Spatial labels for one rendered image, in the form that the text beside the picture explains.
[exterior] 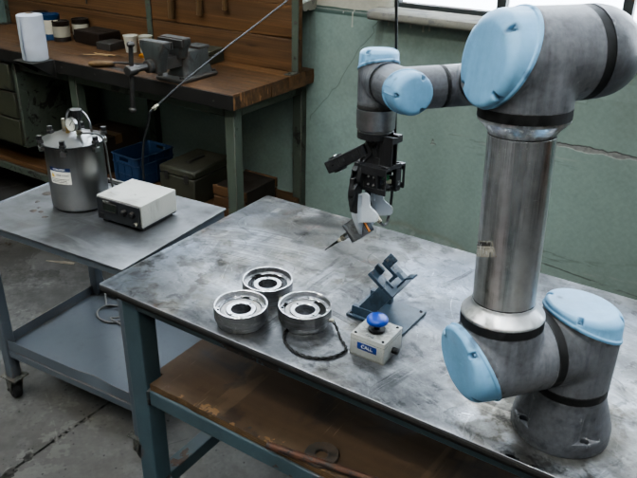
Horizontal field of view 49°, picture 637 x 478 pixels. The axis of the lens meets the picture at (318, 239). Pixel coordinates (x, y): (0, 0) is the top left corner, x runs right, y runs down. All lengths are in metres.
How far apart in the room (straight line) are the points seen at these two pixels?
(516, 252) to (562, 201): 1.90
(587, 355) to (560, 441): 0.15
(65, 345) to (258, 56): 1.50
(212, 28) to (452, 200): 1.32
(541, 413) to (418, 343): 0.31
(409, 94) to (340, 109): 1.93
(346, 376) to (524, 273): 0.43
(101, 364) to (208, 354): 0.66
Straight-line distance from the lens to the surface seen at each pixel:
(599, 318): 1.07
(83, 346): 2.44
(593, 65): 0.90
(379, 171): 1.33
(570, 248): 2.89
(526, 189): 0.91
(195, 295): 1.49
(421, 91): 1.21
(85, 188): 2.19
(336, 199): 3.27
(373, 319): 1.27
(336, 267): 1.58
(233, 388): 1.63
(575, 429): 1.14
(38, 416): 2.54
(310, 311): 1.39
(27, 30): 3.40
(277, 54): 3.12
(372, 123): 1.32
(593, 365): 1.09
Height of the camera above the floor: 1.56
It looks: 26 degrees down
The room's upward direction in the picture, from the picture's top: 1 degrees clockwise
